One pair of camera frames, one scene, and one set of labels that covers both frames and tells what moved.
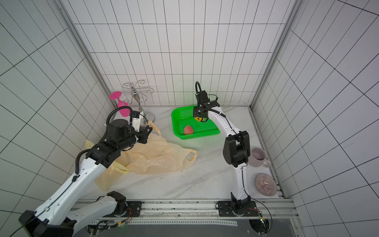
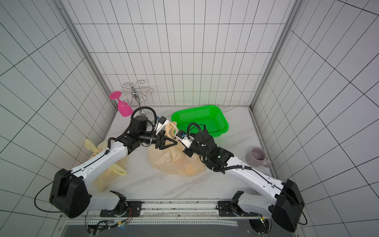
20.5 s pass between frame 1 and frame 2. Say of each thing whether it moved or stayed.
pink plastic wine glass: stayed
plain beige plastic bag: moved
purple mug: stayed
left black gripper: moved
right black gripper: moved
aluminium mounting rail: stayed
